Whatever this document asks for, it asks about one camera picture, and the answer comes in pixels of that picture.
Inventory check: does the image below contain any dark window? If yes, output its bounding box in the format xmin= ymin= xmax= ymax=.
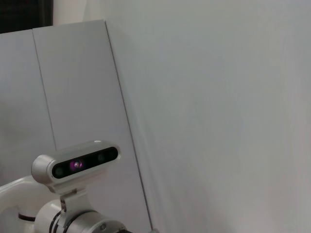
xmin=0 ymin=0 xmax=54 ymax=34

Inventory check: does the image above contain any white wall panel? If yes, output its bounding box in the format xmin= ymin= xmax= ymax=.
xmin=0 ymin=19 xmax=156 ymax=233

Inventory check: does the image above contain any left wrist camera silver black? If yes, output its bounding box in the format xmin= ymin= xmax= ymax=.
xmin=31 ymin=140 xmax=121 ymax=219

